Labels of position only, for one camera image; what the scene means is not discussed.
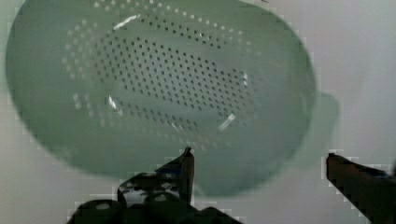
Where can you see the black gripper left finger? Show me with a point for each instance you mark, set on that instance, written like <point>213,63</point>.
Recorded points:
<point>175,177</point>

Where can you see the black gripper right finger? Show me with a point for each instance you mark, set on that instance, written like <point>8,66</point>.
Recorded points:
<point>370,190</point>

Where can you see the green plastic strainer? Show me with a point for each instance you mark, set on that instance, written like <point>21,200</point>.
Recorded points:
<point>113,87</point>

